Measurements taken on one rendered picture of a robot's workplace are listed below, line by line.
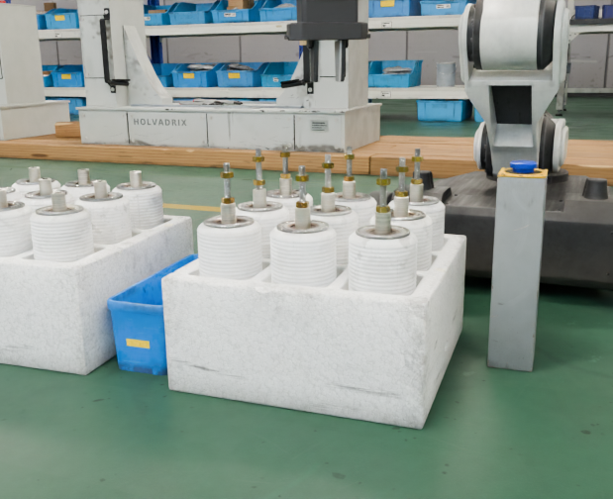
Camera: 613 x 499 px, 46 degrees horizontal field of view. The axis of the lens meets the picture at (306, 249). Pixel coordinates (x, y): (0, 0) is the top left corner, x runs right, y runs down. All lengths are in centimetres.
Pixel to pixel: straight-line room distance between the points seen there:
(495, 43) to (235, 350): 77
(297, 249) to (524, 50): 65
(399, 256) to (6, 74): 354
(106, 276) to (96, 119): 265
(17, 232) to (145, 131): 243
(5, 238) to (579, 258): 105
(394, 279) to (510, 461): 27
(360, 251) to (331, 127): 227
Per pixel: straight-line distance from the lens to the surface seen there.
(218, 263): 105
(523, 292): 116
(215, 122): 346
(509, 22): 144
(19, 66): 438
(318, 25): 109
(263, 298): 100
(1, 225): 128
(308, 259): 100
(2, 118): 427
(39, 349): 125
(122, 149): 367
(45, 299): 121
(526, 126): 167
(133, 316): 117
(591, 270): 150
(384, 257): 96
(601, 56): 936
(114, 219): 130
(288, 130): 329
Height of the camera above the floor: 49
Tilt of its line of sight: 15 degrees down
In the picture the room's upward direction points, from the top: 1 degrees counter-clockwise
